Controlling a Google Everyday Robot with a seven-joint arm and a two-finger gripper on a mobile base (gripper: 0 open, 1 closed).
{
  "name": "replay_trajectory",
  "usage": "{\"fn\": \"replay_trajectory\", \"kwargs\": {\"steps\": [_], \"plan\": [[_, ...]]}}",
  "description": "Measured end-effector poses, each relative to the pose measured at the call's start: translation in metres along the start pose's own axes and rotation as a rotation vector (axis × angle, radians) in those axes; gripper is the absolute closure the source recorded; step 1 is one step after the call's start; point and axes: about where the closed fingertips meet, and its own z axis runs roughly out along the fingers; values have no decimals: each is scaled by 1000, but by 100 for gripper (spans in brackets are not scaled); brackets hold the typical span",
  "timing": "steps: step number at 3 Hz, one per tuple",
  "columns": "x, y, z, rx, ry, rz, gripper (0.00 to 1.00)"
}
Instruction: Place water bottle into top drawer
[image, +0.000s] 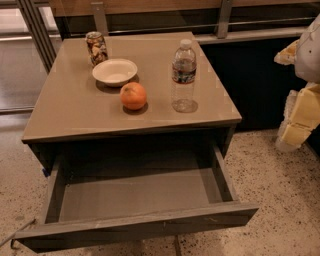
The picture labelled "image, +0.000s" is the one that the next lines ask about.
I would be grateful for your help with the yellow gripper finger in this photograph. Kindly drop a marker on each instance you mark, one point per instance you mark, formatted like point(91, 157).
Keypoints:
point(301, 117)
point(287, 55)

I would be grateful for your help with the white rounded gripper body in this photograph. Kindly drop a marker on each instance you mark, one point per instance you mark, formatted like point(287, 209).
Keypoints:
point(309, 58)

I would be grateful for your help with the clear plastic water bottle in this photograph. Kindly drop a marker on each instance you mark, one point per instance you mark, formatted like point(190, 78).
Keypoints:
point(184, 67)

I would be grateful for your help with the open grey top drawer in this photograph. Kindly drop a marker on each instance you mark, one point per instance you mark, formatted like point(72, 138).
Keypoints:
point(96, 199)

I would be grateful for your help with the orange fruit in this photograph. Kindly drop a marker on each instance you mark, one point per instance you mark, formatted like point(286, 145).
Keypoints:
point(133, 96)

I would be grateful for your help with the white paper bowl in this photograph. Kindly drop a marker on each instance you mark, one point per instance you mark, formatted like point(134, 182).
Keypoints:
point(115, 72)

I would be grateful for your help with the glass jar of snacks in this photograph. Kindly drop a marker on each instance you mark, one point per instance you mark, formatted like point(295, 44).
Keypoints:
point(96, 47)

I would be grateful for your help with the metal railing with wood rail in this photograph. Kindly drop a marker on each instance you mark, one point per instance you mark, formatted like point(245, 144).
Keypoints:
point(212, 21)

